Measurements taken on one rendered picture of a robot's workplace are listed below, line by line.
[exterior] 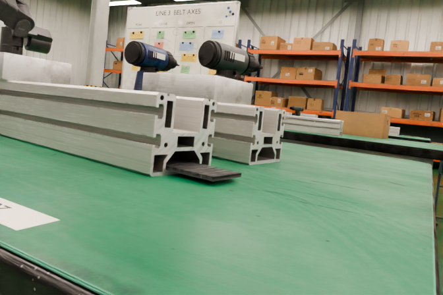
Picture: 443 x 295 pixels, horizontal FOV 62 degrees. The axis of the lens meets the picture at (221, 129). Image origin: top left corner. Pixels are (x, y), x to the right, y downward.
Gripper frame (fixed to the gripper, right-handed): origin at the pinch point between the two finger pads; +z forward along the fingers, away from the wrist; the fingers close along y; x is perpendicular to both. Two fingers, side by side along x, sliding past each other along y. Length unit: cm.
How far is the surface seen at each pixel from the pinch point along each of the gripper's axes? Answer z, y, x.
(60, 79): -5, -15, -52
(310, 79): -116, 907, 291
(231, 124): -1, -5, -81
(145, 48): -16.0, 11.5, -42.4
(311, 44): -213, 912, 302
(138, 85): -6.9, 12.2, -40.5
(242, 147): 2, -5, -83
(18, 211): 4, -38, -89
